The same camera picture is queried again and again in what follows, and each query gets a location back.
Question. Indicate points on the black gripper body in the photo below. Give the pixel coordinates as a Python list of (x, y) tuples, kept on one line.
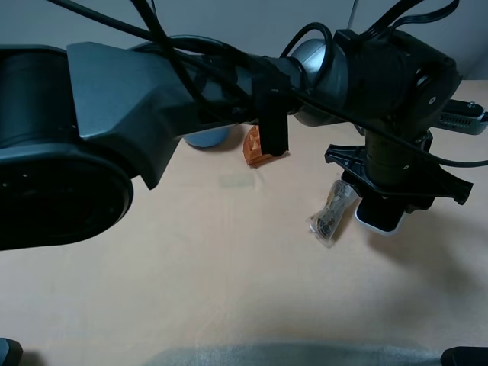
[(383, 169)]

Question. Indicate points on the black and white phone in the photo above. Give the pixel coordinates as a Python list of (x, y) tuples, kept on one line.
[(379, 215)]

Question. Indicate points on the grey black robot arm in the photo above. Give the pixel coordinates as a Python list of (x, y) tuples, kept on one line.
[(78, 125)]

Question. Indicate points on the orange toy waffle wedge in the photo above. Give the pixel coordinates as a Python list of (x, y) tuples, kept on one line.
[(252, 150)]

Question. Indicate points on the blue plastic bowl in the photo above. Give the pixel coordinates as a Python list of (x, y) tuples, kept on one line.
[(208, 138)]

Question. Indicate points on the grey foam pad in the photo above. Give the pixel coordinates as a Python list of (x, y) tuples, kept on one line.
[(297, 353)]

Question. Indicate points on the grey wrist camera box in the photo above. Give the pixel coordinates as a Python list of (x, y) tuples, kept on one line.
[(463, 117)]

